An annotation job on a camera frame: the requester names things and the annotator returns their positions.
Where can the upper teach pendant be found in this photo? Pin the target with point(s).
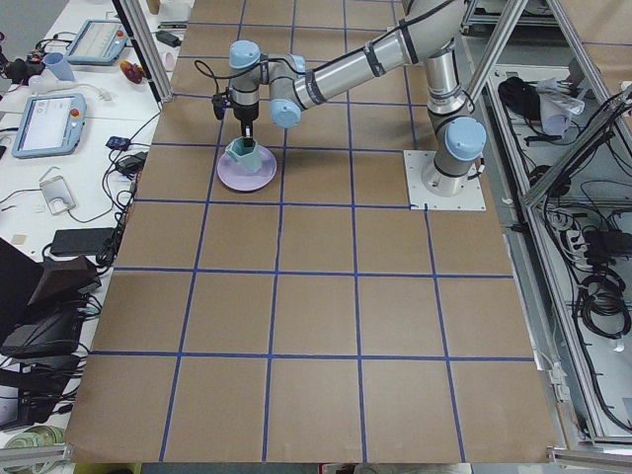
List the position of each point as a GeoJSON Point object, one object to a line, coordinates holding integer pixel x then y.
{"type": "Point", "coordinates": [99, 42]}

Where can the blue plastic cup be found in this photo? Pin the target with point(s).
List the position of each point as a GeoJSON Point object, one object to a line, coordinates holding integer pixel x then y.
{"type": "Point", "coordinates": [58, 65]}

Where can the mint faceted cup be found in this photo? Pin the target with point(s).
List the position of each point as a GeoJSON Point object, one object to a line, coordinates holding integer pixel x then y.
{"type": "Point", "coordinates": [244, 151]}

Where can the aluminium frame post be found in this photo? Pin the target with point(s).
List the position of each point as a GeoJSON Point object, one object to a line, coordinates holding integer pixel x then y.
{"type": "Point", "coordinates": [134, 22]}

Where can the teach pendant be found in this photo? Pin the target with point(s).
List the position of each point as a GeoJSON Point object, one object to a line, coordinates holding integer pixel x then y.
{"type": "Point", "coordinates": [50, 126]}
{"type": "Point", "coordinates": [99, 42]}

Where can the lilac plate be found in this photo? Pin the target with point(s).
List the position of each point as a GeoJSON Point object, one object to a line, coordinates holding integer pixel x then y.
{"type": "Point", "coordinates": [236, 177]}

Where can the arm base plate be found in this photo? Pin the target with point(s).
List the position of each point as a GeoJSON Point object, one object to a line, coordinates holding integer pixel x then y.
{"type": "Point", "coordinates": [428, 189]}

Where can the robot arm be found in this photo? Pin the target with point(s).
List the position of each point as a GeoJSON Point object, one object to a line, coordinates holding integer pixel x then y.
{"type": "Point", "coordinates": [424, 36]}

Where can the lower teach pendant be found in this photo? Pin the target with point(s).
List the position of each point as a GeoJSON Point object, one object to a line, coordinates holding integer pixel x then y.
{"type": "Point", "coordinates": [50, 126]}

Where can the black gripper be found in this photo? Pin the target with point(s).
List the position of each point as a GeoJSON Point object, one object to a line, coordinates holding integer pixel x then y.
{"type": "Point", "coordinates": [245, 115]}

